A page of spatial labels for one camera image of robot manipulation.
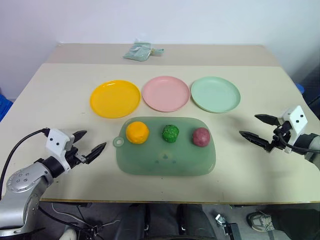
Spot grey white sneaker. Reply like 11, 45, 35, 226
246, 210, 275, 232

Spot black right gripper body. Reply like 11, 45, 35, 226
270, 120, 293, 152

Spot dark trouser leg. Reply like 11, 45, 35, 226
270, 201, 320, 240

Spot orange ball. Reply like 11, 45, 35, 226
125, 121, 150, 145

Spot pale green fabric pouch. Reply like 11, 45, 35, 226
122, 38, 165, 62

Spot light green plastic plate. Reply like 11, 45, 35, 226
190, 76, 242, 114

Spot white floor cable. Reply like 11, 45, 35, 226
50, 202, 121, 229

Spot pink plastic plate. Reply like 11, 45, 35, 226
142, 75, 191, 113

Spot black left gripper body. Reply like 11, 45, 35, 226
64, 146, 89, 170

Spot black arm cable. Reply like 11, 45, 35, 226
279, 133, 311, 153
0, 127, 51, 200

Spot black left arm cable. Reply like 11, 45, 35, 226
0, 127, 51, 200

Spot white shoe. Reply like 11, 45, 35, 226
58, 227, 77, 240

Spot yellow plastic plate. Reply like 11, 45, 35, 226
89, 79, 141, 119

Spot dark rounded shape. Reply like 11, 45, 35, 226
175, 203, 219, 240

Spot dark red ball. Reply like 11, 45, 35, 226
192, 127, 211, 148

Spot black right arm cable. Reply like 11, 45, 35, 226
279, 133, 311, 153

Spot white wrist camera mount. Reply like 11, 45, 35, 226
278, 105, 308, 154
45, 128, 76, 173

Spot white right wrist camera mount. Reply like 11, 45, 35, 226
278, 105, 308, 154

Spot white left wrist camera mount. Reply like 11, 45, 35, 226
45, 128, 76, 173

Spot translucent green cutting mat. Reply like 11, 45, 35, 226
112, 116, 217, 177

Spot green ball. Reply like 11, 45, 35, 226
161, 124, 181, 144

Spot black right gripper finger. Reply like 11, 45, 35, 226
253, 113, 282, 127
238, 130, 273, 152

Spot black metal bracket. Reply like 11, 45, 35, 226
214, 212, 242, 240

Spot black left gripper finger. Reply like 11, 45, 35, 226
72, 129, 88, 148
85, 141, 108, 165

